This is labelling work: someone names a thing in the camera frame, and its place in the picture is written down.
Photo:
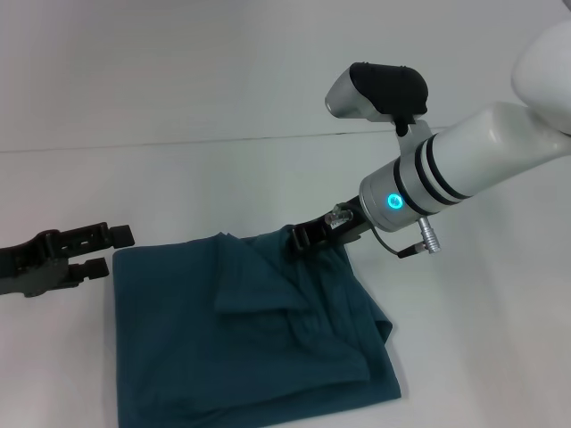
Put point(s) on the teal T-shirt with FREE print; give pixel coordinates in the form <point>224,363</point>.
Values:
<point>250,330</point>

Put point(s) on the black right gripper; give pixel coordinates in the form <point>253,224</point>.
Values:
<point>343,223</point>

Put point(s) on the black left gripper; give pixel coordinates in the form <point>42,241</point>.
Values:
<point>31,267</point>

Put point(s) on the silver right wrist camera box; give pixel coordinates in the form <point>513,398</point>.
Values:
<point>379,93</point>

